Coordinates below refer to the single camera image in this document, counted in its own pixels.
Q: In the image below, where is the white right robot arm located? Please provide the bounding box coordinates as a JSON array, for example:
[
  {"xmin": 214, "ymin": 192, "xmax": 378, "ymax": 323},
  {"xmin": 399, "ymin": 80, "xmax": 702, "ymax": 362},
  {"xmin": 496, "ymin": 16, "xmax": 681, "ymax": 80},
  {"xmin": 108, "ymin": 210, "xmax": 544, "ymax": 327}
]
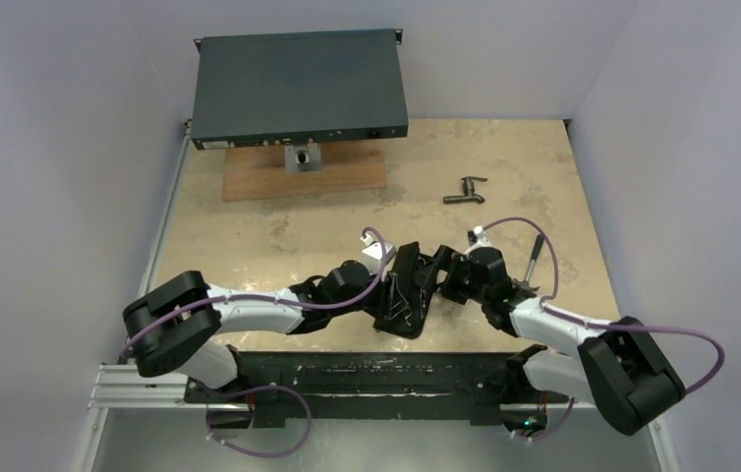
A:
[{"xmin": 436, "ymin": 247, "xmax": 687, "ymax": 436}]

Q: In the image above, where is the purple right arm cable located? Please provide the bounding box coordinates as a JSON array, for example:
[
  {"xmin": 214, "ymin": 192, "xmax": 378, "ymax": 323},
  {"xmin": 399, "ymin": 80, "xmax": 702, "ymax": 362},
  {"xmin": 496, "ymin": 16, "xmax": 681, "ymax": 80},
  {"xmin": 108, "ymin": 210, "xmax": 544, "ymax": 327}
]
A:
[{"xmin": 481, "ymin": 216, "xmax": 726, "ymax": 396}]

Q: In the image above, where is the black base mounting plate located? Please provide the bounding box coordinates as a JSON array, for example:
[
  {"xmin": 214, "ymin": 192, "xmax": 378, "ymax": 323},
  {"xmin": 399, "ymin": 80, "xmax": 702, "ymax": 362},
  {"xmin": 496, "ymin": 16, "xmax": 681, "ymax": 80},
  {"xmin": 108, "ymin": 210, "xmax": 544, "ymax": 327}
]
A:
[{"xmin": 184, "ymin": 351, "xmax": 567, "ymax": 433}]

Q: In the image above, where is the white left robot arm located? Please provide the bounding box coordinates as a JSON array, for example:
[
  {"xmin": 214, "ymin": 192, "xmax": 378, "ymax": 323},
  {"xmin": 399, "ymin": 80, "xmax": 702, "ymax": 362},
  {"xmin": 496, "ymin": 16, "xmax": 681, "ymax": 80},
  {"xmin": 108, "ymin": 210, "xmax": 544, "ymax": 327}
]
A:
[{"xmin": 120, "ymin": 260, "xmax": 422, "ymax": 402}]

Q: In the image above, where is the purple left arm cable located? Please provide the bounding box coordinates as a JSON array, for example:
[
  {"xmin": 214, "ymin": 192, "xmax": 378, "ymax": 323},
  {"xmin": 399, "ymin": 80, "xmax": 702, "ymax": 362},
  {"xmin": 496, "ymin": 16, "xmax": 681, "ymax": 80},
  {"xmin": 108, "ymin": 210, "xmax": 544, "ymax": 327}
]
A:
[{"xmin": 119, "ymin": 226, "xmax": 390, "ymax": 360}]

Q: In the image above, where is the wooden board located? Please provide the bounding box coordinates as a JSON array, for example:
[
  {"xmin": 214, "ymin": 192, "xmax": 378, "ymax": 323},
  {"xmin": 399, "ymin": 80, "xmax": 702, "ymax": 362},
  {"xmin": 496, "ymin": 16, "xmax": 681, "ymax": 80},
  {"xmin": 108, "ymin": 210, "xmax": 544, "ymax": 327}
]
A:
[{"xmin": 221, "ymin": 142, "xmax": 387, "ymax": 203}]

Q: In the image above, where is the grey metal bracket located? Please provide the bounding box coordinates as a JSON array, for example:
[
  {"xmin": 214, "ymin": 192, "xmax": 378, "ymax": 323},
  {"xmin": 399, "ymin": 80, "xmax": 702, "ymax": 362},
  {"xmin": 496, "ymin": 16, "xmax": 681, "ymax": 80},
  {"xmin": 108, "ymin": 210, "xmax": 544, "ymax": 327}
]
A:
[{"xmin": 284, "ymin": 143, "xmax": 323, "ymax": 174}]

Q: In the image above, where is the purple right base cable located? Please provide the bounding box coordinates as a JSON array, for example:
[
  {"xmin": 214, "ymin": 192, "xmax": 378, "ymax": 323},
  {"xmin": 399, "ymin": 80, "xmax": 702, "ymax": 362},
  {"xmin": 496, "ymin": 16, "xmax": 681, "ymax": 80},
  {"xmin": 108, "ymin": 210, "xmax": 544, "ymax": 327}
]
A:
[{"xmin": 510, "ymin": 397, "xmax": 577, "ymax": 444}]

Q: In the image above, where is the black zippered tool case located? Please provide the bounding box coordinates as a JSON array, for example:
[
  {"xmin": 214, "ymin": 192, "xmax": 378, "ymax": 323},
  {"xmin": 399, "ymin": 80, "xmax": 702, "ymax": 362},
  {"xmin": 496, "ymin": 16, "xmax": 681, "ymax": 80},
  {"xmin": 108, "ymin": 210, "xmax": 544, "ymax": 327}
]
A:
[{"xmin": 372, "ymin": 242, "xmax": 438, "ymax": 339}]

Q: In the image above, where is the aluminium frame rail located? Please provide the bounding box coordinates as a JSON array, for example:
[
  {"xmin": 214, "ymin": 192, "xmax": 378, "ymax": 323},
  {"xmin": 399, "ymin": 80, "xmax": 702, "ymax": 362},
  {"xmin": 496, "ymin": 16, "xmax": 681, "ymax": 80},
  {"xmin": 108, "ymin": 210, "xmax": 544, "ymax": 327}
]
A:
[{"xmin": 87, "ymin": 364, "xmax": 187, "ymax": 409}]

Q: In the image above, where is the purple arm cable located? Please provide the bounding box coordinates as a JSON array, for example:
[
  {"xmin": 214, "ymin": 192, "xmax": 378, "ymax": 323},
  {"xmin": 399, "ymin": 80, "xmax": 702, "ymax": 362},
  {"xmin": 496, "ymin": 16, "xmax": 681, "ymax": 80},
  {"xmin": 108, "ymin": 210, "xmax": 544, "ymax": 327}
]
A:
[
  {"xmin": 481, "ymin": 216, "xmax": 726, "ymax": 396},
  {"xmin": 119, "ymin": 226, "xmax": 390, "ymax": 360}
]

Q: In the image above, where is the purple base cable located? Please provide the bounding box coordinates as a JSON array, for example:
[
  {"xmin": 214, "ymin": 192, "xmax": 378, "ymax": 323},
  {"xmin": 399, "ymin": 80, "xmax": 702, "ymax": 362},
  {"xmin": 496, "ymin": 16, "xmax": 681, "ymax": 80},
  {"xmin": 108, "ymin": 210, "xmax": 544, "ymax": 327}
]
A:
[
  {"xmin": 204, "ymin": 385, "xmax": 314, "ymax": 459},
  {"xmin": 510, "ymin": 397, "xmax": 577, "ymax": 444}
]

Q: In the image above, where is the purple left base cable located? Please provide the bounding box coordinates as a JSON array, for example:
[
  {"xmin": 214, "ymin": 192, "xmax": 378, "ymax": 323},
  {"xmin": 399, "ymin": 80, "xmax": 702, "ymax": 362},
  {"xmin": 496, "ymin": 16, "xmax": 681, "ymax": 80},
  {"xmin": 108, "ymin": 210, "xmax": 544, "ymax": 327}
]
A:
[{"xmin": 204, "ymin": 385, "xmax": 314, "ymax": 459}]

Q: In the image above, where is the dark metal pipe fitting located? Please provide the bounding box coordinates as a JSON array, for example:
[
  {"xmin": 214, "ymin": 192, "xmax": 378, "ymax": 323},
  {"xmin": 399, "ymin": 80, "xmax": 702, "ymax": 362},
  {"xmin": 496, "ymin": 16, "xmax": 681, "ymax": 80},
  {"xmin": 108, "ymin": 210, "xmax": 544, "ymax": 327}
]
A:
[{"xmin": 442, "ymin": 176, "xmax": 488, "ymax": 205}]

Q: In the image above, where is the dark green rack device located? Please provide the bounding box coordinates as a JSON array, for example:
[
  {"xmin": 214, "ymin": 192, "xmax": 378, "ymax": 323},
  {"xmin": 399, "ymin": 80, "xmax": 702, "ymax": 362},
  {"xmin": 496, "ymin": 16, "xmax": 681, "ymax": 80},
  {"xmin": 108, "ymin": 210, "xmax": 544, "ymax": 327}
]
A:
[{"xmin": 191, "ymin": 29, "xmax": 409, "ymax": 149}]

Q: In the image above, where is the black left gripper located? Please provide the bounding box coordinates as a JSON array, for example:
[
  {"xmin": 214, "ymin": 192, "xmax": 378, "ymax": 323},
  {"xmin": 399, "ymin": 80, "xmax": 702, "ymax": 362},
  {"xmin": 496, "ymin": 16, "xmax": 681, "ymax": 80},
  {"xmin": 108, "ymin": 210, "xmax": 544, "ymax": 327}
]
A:
[{"xmin": 330, "ymin": 263, "xmax": 407, "ymax": 320}]

